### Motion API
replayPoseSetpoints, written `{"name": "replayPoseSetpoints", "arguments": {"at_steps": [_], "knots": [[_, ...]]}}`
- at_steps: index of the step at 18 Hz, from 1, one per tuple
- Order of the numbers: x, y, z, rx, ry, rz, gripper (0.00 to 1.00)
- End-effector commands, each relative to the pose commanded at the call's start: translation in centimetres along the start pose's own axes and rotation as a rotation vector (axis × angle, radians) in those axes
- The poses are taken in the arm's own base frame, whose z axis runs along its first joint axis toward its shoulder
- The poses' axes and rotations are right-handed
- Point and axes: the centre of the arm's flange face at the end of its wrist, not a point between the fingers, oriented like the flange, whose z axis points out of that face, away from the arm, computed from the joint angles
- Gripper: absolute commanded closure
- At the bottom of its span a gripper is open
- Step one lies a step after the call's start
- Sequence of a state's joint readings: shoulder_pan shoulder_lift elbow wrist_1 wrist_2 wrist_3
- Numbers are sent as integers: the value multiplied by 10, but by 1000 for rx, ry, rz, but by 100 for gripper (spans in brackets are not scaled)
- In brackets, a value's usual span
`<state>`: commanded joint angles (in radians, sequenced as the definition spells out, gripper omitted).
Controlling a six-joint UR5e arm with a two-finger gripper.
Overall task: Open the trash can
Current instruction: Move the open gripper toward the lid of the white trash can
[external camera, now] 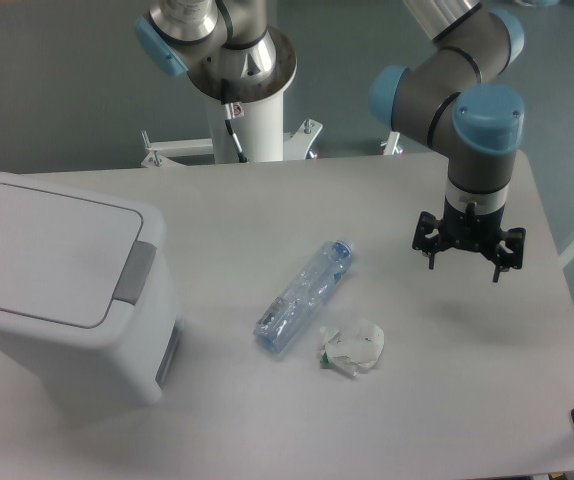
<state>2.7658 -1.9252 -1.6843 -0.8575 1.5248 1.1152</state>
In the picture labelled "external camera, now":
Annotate white trash can body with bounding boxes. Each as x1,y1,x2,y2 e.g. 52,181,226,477
0,172,182,405

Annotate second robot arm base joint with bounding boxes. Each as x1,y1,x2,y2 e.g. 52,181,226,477
135,1,297,104

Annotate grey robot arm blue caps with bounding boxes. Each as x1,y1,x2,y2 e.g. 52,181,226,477
368,1,526,278

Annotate clear plastic water bottle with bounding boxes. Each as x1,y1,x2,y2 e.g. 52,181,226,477
253,239,354,355

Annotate white trash can lid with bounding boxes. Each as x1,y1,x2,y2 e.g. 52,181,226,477
0,182,144,330

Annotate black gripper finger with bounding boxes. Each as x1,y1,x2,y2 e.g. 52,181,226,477
484,227,526,283
412,211,446,270

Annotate crumpled white paper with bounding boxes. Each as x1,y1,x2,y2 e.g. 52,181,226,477
318,319,385,378

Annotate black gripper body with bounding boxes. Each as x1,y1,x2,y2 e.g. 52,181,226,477
440,200,505,252

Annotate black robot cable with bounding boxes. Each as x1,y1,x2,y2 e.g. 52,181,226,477
219,79,249,164

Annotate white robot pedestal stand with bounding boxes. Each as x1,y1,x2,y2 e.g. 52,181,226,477
139,74,408,169

